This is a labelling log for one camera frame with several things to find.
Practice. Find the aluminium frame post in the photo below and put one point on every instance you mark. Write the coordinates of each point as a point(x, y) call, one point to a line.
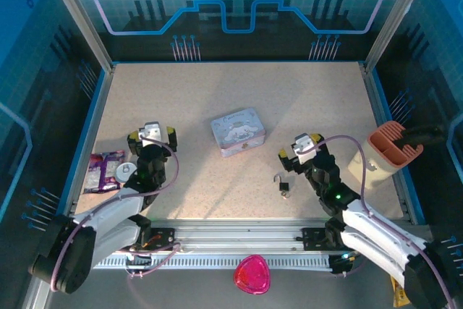
point(394, 16)
point(77, 16)

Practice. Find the pull-tab tin can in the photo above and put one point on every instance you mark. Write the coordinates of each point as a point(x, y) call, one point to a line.
point(124, 172)

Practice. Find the aluminium mounting rail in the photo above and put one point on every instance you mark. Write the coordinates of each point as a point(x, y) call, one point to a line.
point(235, 233)

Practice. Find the pink triangular plastic dish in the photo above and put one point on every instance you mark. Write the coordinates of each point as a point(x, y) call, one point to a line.
point(252, 274)

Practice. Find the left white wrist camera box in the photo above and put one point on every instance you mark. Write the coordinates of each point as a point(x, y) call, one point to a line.
point(153, 131)

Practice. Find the cream orange utensil holder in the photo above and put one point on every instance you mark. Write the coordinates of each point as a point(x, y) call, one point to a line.
point(380, 164)

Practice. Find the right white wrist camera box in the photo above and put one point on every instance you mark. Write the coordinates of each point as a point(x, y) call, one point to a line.
point(304, 146)

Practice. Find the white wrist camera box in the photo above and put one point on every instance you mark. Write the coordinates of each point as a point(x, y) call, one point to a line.
point(153, 131)
point(304, 146)

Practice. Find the small black padlock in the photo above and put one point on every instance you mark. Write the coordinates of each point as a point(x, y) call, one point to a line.
point(284, 186)

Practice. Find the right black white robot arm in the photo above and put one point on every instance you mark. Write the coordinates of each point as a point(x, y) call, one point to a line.
point(380, 240)

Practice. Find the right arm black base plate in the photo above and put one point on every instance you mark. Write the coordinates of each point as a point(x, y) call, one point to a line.
point(313, 238)

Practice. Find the purple snack bag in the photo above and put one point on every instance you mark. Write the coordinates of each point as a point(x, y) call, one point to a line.
point(103, 173)

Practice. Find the yellow snack bag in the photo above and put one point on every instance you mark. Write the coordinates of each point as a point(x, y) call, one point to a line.
point(399, 294)

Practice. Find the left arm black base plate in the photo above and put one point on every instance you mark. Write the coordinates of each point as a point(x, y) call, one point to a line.
point(162, 238)

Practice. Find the lavender cartoon tin box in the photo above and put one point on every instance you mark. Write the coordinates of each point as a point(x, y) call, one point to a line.
point(238, 133)

